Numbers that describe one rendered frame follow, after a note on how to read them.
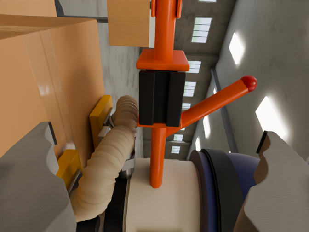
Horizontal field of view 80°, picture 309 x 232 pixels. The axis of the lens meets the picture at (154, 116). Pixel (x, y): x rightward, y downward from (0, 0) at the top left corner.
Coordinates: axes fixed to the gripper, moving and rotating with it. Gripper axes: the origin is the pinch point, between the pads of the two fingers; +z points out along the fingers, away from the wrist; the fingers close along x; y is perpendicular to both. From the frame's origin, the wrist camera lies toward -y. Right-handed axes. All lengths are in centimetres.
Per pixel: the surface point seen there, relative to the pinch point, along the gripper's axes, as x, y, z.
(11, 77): -13.0, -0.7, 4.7
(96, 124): -11.0, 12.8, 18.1
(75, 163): -10.6, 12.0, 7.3
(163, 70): 0.6, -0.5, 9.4
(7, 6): -52, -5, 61
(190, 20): 136, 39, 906
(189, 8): 123, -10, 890
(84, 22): -12.7, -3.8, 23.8
